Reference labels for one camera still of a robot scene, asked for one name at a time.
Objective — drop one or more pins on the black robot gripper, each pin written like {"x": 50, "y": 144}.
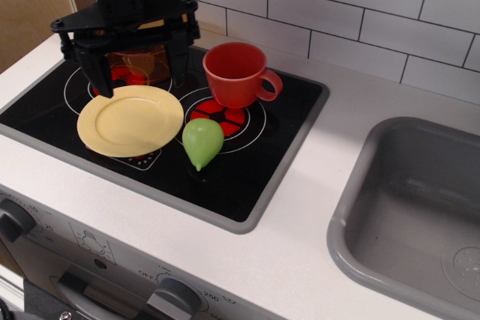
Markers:
{"x": 112, "y": 25}

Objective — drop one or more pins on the red plastic cup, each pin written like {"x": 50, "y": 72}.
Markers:
{"x": 237, "y": 75}

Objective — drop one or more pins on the yellow plastic plate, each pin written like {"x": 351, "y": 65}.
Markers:
{"x": 137, "y": 120}

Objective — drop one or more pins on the amber transparent pot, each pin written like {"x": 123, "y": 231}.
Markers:
{"x": 147, "y": 63}

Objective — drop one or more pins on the green plastic pear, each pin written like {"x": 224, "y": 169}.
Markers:
{"x": 203, "y": 140}

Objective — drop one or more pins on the black toy stovetop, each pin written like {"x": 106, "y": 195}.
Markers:
{"x": 235, "y": 188}

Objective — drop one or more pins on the grey oven front panel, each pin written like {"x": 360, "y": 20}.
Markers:
{"x": 59, "y": 245}

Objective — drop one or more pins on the grey left oven knob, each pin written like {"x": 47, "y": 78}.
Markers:
{"x": 15, "y": 221}

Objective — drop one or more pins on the grey oven knob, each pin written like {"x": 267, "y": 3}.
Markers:
{"x": 15, "y": 221}
{"x": 174, "y": 300}

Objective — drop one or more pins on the grey right oven knob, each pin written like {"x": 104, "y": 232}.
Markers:
{"x": 174, "y": 300}

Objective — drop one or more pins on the grey plastic sink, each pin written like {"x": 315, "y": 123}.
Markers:
{"x": 407, "y": 223}

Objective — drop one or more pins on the grey oven door handle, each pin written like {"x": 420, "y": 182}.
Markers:
{"x": 99, "y": 299}

